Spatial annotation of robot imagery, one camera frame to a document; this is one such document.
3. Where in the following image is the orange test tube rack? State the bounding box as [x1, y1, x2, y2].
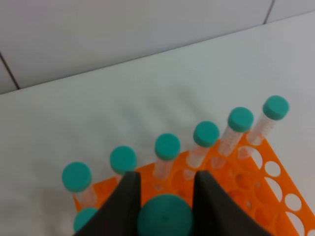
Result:
[74, 140, 315, 236]

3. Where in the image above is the clear test tube teal cap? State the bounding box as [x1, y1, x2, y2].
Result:
[137, 194, 194, 236]

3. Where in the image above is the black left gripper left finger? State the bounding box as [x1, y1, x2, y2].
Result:
[75, 172, 141, 236]

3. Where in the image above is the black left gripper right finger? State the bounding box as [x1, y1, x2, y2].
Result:
[192, 171, 270, 236]

